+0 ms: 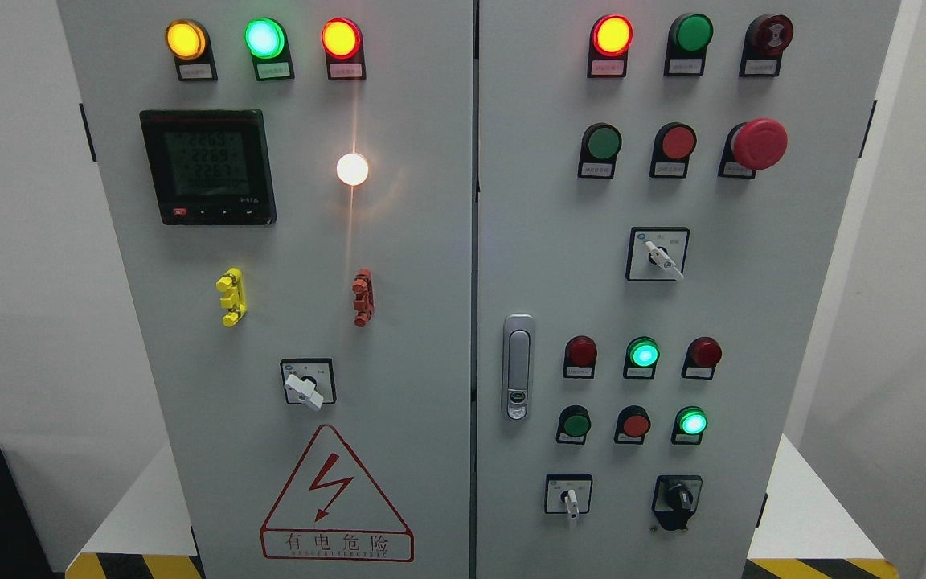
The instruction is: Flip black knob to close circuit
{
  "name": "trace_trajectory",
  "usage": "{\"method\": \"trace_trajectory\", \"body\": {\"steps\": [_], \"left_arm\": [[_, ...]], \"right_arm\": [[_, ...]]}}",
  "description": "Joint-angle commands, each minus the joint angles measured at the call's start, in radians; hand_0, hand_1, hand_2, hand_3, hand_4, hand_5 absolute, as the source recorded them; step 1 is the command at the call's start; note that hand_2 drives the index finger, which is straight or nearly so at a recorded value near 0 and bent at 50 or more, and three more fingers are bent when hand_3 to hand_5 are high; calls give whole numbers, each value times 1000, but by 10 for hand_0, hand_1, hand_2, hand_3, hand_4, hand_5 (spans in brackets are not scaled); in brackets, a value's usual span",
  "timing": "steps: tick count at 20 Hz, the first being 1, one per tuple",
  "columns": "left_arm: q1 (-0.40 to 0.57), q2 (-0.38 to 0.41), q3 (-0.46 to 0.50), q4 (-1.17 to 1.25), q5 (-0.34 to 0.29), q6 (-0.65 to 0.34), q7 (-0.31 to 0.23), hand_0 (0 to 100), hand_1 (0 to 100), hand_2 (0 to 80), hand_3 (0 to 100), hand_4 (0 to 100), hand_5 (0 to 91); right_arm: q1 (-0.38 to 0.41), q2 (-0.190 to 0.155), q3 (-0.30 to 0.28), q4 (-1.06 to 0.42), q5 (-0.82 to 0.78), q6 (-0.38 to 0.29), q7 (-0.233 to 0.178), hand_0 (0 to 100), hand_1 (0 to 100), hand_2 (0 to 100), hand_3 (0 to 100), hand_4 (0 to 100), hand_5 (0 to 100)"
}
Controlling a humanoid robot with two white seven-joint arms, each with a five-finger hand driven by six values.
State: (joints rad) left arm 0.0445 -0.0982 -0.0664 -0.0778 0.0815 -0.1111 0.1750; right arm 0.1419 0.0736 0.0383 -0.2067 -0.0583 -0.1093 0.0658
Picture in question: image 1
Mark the black knob selector switch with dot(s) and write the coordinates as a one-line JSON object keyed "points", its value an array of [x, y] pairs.
{"points": [[675, 500]]}

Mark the grey electrical cabinet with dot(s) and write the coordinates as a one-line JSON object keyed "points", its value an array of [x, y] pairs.
{"points": [[472, 116]]}

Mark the red terminal connector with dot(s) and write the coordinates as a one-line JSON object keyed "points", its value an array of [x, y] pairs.
{"points": [[364, 298]]}

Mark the dark red lamp left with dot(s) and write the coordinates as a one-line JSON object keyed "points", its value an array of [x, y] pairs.
{"points": [[579, 358]]}

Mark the dark red lamp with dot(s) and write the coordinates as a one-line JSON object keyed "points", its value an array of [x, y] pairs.
{"points": [[702, 358], [579, 358]]}

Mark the white lit indicator lamp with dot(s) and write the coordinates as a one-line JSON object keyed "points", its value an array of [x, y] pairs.
{"points": [[353, 169]]}

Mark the green push button lower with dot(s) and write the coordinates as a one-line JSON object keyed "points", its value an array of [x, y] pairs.
{"points": [[573, 426]]}

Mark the green push button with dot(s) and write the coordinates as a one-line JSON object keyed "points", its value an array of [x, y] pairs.
{"points": [[573, 426], [599, 148]]}

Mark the green lit lamp middle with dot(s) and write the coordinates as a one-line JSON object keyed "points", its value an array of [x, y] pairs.
{"points": [[641, 358]]}

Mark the green push button upper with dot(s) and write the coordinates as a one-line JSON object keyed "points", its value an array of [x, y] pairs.
{"points": [[599, 148]]}

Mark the red push button lower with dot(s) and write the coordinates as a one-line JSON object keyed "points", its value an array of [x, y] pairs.
{"points": [[632, 426]]}

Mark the red push button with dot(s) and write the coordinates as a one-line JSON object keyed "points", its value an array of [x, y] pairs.
{"points": [[632, 426], [673, 145]]}

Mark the yellow terminal connector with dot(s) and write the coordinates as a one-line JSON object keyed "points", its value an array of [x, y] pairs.
{"points": [[233, 299]]}

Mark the dark red lamp right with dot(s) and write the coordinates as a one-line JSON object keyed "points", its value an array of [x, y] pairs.
{"points": [[702, 358]]}

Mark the red high voltage warning sticker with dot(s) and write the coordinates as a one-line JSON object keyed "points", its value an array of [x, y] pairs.
{"points": [[331, 508]]}

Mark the red push button upper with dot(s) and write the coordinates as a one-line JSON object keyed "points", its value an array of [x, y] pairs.
{"points": [[673, 145]]}

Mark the green lit lamp lower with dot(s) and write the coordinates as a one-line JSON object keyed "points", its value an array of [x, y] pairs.
{"points": [[689, 426]]}

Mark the red-orange indicator lamp left door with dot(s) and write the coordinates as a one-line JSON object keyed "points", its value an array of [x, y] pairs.
{"points": [[342, 41]]}

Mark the red-orange indicator lamp door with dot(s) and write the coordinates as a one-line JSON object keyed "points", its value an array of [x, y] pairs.
{"points": [[609, 43], [342, 41]]}

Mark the black digital power meter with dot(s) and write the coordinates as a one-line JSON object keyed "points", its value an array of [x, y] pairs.
{"points": [[210, 167]]}

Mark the red-orange indicator lamp right door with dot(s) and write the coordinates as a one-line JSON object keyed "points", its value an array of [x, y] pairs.
{"points": [[609, 43]]}

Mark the green lit indicator lamp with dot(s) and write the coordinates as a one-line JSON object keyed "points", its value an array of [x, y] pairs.
{"points": [[267, 44]]}

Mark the red emergency stop mushroom button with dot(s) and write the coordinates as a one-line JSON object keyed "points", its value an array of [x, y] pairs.
{"points": [[752, 146]]}

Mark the dark green lamp top row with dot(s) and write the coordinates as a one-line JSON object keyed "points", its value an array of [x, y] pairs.
{"points": [[687, 45]]}

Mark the yellow indicator lamp top left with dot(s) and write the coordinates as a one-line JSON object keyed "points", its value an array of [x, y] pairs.
{"points": [[190, 45]]}

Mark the dark red buzzer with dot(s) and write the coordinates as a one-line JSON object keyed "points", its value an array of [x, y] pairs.
{"points": [[766, 38]]}

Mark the silver door handle lock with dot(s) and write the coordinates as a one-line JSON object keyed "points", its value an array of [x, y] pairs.
{"points": [[518, 334]]}

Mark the white-handled selector switch left door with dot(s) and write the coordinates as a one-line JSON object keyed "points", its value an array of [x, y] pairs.
{"points": [[309, 381]]}

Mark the white-handled selector switch upper right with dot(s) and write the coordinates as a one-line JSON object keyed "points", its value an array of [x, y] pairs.
{"points": [[657, 253]]}

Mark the white-handled selector switch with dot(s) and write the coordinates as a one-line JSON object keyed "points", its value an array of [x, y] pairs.
{"points": [[657, 253], [568, 495]]}

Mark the white-handled selector switch lower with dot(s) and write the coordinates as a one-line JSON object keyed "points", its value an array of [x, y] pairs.
{"points": [[568, 495]]}

